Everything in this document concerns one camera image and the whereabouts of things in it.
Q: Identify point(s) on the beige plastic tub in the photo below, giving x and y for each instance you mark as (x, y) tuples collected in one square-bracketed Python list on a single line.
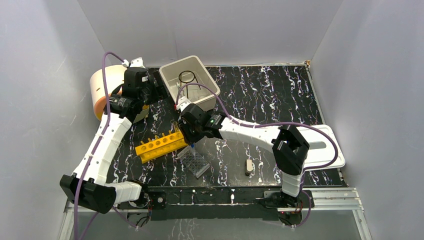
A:
[(203, 93)]

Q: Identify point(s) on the white orange cylindrical device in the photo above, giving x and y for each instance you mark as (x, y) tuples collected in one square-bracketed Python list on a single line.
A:
[(102, 86)]

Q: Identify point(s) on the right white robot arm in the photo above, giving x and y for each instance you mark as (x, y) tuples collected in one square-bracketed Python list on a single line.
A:
[(285, 142)]

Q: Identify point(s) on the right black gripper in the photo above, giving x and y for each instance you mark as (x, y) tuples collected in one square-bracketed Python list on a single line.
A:
[(189, 139)]

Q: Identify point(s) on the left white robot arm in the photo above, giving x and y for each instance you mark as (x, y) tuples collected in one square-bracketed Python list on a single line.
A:
[(87, 186)]

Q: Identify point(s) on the black wire ring stand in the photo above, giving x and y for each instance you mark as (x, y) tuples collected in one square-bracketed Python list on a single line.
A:
[(186, 77)]

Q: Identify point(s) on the white tub lid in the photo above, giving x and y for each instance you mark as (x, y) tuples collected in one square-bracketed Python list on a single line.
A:
[(321, 151)]

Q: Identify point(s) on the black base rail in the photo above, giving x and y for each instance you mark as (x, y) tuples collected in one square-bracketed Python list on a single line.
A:
[(264, 203)]

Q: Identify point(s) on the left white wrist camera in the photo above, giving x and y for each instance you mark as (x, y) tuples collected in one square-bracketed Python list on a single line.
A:
[(136, 63)]

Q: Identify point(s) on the yellow test tube rack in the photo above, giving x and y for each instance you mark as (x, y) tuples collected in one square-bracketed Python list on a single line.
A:
[(160, 146)]

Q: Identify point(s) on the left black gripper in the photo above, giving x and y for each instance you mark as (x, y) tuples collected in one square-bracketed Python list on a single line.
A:
[(157, 85)]

